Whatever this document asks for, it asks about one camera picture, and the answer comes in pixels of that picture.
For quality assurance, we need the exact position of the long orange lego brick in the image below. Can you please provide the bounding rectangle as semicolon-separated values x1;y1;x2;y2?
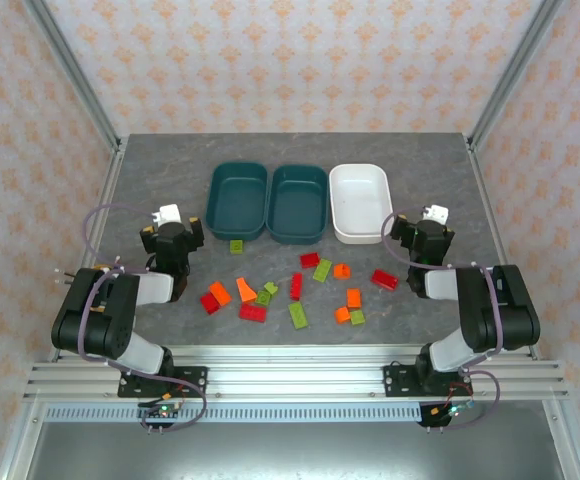
208;281;233;307

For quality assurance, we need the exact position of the orange sloped lego brick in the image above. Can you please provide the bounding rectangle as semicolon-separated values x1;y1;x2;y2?
235;277;258;304

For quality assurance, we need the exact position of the white plastic container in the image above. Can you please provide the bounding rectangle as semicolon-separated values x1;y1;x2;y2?
328;163;395;246

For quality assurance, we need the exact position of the teal plastic container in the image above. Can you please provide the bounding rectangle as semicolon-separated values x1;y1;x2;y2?
265;163;330;246
204;160;270;245

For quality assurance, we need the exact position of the small controller board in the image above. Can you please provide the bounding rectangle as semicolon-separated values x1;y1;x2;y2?
421;402;476;431
138;403;185;434

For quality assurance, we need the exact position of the grey metal panel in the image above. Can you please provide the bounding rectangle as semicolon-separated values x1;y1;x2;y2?
19;422;576;480

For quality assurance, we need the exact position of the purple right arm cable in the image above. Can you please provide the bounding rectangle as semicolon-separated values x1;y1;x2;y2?
380;208;501;431

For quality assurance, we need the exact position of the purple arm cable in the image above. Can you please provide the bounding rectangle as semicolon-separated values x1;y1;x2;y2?
380;208;501;431
78;202;209;434

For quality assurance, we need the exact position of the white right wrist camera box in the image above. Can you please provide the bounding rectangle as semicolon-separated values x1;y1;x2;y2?
421;203;451;227

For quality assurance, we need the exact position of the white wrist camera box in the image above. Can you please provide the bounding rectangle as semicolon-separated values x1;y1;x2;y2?
151;202;183;226
421;203;451;227

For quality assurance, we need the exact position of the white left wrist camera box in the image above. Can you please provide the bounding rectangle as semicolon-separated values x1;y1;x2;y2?
151;202;183;226

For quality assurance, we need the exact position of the aluminium table side rail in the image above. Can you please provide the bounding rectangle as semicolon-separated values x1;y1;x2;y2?
49;142;127;364
466;142;541;361

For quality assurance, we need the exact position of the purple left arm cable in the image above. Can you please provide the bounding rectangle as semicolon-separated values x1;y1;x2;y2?
78;202;209;434

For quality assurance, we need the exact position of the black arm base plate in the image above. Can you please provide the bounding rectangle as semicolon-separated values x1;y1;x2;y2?
382;363;474;399
117;365;210;399

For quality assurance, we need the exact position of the wide aluminium mounting rail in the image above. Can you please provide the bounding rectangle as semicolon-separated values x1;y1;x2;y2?
22;344;570;401

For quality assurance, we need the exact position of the aluminium frame post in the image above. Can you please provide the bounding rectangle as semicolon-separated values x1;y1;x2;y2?
467;0;566;151
22;0;123;151

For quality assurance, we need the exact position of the grey slotted cable duct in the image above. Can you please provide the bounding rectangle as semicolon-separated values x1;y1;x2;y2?
43;404;544;425

